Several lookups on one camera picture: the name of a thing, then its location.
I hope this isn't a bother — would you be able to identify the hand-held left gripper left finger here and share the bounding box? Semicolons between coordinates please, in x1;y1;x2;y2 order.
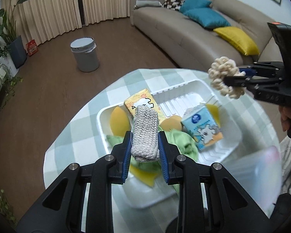
16;130;133;233

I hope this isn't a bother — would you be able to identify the green white checked tablecloth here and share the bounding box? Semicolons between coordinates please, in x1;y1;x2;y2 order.
43;67;282;233

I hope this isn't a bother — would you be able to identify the yellow egg-shaped makeup sponge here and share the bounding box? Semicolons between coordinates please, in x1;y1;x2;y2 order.
110;106;131;136

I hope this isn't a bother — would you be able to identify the grey knitted pouch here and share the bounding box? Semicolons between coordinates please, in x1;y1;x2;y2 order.
130;105;162;163

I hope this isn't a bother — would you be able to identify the yellow cushion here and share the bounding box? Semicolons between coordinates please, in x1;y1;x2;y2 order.
213;26;260;56

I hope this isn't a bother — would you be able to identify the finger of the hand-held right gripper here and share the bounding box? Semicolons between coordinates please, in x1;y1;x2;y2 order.
238;64;261;77
223;75;257;88

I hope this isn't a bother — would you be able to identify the dark grey planter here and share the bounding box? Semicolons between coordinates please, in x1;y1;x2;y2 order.
8;35;28;69

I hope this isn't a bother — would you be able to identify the cream loop scrunchie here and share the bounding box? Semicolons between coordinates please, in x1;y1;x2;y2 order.
208;56;245;99

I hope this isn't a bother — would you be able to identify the green cloth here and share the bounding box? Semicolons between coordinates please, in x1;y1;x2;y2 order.
106;129;199;196

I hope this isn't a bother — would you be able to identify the grey trash bin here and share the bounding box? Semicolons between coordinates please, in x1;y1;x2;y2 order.
70;37;100;73

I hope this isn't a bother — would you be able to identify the beige curtain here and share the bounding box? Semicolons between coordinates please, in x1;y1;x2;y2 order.
80;0;146;26
0;0;82;45

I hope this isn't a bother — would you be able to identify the red box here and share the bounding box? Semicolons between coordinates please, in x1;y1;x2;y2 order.
26;40;39;57

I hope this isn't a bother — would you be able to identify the brown patterned cushion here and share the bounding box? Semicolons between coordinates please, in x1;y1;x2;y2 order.
163;0;188;11

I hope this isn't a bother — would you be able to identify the translucent plastic container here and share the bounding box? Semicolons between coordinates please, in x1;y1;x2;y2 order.
222;146;283;220

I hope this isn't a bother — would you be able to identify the yellow flat sponge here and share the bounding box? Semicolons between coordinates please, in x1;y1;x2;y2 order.
130;165;160;188
206;103;221;128

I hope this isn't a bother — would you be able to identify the teal cushion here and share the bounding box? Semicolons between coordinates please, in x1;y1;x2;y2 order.
184;8;231;29
179;0;212;14

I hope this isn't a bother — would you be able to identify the yellow gourd-shaped makeup sponge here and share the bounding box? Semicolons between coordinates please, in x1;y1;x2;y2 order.
160;116;183;132

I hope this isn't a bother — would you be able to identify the blue yellow tissue pack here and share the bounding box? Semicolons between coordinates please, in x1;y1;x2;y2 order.
124;89;166;124
181;103;224;150

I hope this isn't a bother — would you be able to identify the tall green houseplant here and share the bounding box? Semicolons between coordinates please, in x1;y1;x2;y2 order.
0;0;34;46

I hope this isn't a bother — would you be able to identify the beige sofa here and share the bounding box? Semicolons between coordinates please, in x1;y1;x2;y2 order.
129;0;291;70

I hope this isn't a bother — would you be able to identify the small green plant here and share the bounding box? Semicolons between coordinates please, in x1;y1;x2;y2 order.
0;189;18;227

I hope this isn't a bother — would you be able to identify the person's right hand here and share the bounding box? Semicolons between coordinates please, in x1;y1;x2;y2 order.
278;105;291;133

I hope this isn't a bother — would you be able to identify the white plastic tray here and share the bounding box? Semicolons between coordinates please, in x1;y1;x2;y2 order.
96;79;243;209

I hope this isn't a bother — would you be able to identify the white floral clothing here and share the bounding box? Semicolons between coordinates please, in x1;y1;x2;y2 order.
279;132;291;196

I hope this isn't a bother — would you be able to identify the trailing green plant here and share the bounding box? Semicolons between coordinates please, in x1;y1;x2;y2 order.
0;46;23;108

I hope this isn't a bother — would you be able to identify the grey cushion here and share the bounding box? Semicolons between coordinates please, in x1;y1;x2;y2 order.
134;0;162;10

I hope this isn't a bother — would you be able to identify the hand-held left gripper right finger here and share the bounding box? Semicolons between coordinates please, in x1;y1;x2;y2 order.
158;130;272;233

